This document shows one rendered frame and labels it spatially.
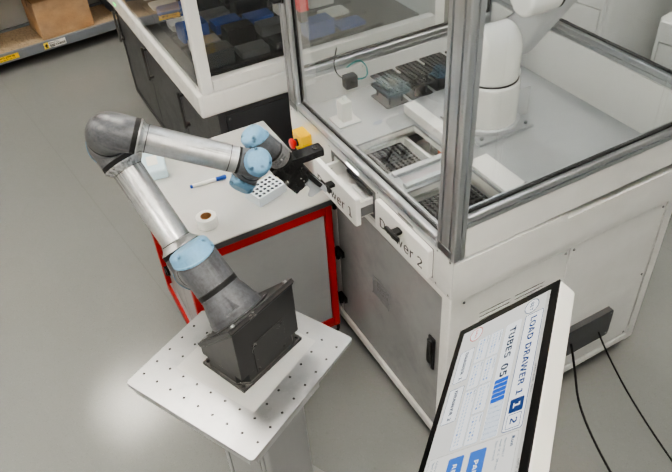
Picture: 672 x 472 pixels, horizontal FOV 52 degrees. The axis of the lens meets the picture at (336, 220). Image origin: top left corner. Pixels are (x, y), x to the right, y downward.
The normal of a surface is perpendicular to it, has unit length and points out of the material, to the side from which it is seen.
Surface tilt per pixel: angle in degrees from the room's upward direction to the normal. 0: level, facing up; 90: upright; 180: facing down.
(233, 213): 0
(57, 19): 90
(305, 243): 90
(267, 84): 90
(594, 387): 0
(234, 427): 0
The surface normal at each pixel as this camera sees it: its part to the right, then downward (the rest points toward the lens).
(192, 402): -0.06, -0.77
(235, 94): 0.48, 0.54
